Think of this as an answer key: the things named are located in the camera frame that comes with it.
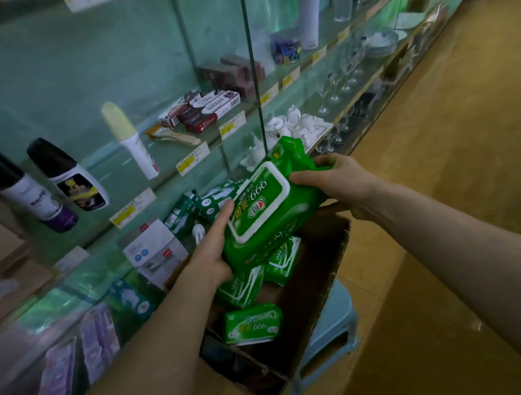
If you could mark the white ceramic tea set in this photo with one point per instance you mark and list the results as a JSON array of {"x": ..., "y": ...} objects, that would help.
[{"x": 290, "y": 127}]

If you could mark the person's left forearm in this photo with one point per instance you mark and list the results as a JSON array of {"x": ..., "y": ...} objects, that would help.
[{"x": 141, "y": 380}]

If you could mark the person's left hand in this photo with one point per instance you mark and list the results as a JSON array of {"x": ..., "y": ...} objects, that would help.
[{"x": 213, "y": 258}]

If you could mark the white printed box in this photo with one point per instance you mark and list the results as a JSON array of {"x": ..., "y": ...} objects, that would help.
[{"x": 154, "y": 255}]

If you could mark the clear wrapped purple items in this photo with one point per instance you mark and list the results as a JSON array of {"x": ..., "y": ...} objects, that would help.
[{"x": 73, "y": 369}]

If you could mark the stack of white bowls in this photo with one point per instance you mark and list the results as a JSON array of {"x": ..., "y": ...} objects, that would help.
[{"x": 382, "y": 44}]

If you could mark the green bulb boxes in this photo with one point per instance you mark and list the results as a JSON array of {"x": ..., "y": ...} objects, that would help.
[{"x": 195, "y": 208}]

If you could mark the blue packaged cups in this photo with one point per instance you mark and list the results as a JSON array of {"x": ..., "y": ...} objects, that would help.
[{"x": 286, "y": 50}]

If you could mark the black cap white bottle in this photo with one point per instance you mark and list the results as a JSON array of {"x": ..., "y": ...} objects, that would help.
[
  {"x": 28, "y": 190},
  {"x": 74, "y": 180}
]

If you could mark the person's right forearm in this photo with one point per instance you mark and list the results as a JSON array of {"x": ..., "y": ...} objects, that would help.
[{"x": 480, "y": 291}]

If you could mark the brown cardboard box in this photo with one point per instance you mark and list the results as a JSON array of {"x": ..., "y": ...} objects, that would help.
[{"x": 321, "y": 263}]

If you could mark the red white packaged box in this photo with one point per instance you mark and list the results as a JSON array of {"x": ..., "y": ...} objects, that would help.
[
  {"x": 214, "y": 111},
  {"x": 179, "y": 108}
]

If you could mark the white thermos flask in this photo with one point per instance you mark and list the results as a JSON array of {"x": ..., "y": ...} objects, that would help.
[{"x": 309, "y": 14}]

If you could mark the person's right hand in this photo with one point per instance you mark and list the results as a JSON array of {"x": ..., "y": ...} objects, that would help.
[{"x": 349, "y": 182}]

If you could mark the blue plastic stool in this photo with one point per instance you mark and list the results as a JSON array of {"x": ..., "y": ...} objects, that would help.
[{"x": 329, "y": 333}]

